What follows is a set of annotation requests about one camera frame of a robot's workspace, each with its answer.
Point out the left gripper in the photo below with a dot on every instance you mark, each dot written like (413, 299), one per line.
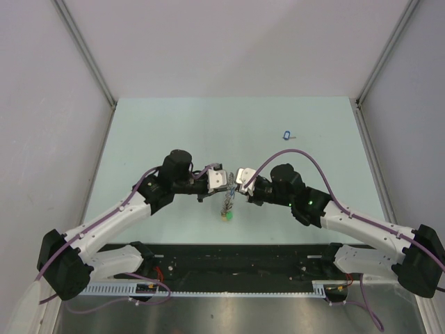
(201, 196)

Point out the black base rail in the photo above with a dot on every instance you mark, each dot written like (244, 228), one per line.
(244, 269)

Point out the white slotted cable duct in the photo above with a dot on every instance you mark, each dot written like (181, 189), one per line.
(134, 289)

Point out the dark blue tagged key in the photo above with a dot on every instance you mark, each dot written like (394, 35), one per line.
(288, 136)

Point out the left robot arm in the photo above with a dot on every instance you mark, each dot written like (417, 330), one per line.
(69, 261)

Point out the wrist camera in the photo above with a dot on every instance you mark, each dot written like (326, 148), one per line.
(216, 178)
(245, 180)

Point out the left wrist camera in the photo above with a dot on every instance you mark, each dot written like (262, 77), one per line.
(216, 178)

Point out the metal disc keyring holder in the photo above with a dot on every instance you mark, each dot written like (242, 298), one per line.
(228, 201)

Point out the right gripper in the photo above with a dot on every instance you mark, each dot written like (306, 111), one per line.
(251, 198)

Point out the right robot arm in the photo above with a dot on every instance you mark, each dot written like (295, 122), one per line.
(413, 257)

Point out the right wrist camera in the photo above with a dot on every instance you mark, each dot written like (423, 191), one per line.
(245, 180)

